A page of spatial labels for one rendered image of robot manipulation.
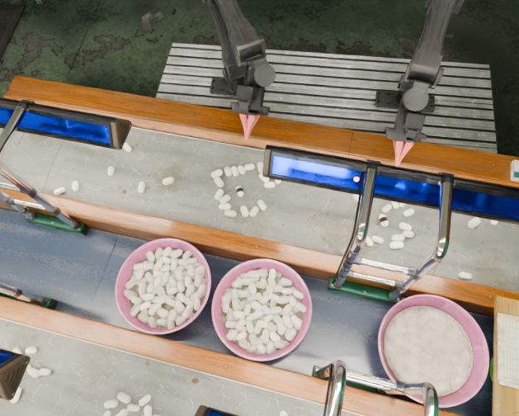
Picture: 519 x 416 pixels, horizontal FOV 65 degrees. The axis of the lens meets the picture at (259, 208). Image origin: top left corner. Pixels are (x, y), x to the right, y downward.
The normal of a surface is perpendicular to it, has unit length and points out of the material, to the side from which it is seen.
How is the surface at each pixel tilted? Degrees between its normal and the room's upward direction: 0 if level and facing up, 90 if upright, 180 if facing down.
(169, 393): 0
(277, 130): 0
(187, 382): 0
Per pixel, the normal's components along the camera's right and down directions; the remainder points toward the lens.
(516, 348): -0.06, -0.40
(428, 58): -0.17, -0.11
